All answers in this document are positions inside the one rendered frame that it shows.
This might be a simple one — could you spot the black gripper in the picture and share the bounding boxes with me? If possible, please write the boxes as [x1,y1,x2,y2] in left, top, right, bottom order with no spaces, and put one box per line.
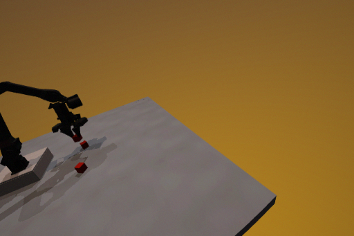
[52,111,88,138]

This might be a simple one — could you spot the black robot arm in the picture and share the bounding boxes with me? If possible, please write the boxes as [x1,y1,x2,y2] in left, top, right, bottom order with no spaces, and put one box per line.
[0,81,82,175]

